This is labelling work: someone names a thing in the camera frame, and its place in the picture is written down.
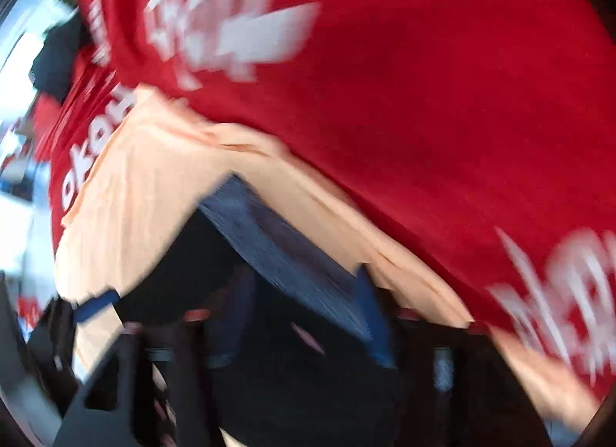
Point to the peach towel blanket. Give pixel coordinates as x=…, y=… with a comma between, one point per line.
x=144, y=187

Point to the black pants with patterned waistband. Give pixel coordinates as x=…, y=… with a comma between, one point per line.
x=288, y=259

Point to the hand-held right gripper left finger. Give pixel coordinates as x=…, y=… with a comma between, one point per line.
x=232, y=322

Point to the red printed blanket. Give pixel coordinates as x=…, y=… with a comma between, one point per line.
x=409, y=115

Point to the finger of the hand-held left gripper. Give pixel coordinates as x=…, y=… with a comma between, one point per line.
x=98, y=306

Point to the dark cloth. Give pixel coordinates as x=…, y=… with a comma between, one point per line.
x=62, y=57

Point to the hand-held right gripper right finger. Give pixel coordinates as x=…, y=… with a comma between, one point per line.
x=378, y=331

